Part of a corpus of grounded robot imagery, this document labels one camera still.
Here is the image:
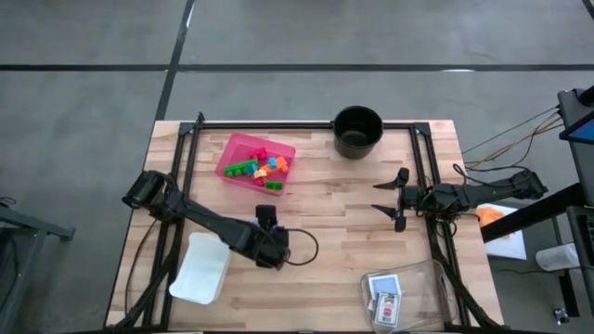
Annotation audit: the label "paper towel roll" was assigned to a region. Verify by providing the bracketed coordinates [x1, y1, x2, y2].
[535, 241, 581, 272]

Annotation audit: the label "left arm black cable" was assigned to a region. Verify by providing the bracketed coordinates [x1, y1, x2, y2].
[277, 226, 321, 267]

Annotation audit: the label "grey metal stand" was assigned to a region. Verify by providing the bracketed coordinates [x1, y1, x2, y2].
[0, 199, 76, 334]

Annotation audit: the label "black diagonal beam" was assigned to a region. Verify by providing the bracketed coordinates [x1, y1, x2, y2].
[480, 182, 594, 243]

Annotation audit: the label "red playing card deck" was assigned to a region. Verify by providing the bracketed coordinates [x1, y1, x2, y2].
[373, 290, 402, 328]

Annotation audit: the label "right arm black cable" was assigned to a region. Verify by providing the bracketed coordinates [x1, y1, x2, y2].
[452, 161, 533, 186]

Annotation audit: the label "blue playing card deck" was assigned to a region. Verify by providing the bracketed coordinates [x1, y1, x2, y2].
[368, 273, 403, 298]

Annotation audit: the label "pink plastic bin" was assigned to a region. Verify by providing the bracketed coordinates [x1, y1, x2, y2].
[214, 133, 297, 197]

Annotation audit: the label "yellow and black wires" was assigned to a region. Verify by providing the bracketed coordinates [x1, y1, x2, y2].
[461, 105, 565, 172]

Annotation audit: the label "long green toy block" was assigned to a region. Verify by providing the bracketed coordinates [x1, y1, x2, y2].
[223, 161, 252, 179]

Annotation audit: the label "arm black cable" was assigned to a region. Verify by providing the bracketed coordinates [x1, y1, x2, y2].
[452, 161, 533, 186]
[277, 226, 321, 267]

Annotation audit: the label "white plastic tub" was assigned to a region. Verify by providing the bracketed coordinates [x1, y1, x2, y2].
[168, 231, 233, 306]

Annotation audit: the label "white paper sheet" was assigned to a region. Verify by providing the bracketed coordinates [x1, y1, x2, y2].
[473, 202, 528, 261]

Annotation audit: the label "monitor with blue screen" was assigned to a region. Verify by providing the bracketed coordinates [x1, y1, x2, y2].
[558, 109, 594, 145]

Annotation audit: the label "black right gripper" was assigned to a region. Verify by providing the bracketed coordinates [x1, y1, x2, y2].
[370, 166, 437, 233]

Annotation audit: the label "clear plastic container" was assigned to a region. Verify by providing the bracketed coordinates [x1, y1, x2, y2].
[359, 258, 459, 334]

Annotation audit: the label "black equipment stand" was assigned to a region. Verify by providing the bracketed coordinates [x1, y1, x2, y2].
[555, 84, 594, 321]

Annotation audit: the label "orange object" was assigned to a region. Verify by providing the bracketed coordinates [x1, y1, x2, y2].
[476, 206, 506, 228]

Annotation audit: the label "thin brown cable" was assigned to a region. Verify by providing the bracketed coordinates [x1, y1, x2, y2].
[123, 217, 160, 317]

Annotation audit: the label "black bucket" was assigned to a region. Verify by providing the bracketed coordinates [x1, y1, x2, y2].
[330, 105, 384, 161]

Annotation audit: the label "orange toy block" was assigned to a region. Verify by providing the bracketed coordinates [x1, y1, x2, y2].
[260, 156, 291, 176]

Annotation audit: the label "black aluminium table frame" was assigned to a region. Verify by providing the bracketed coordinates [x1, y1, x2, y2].
[110, 110, 502, 333]

